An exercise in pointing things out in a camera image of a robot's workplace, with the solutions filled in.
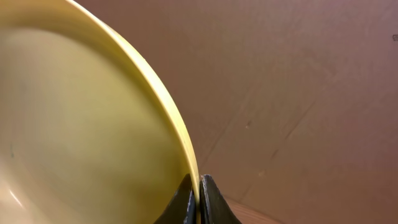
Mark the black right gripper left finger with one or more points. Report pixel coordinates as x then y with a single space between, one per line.
182 207

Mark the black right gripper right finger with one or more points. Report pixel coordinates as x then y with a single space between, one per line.
213 207

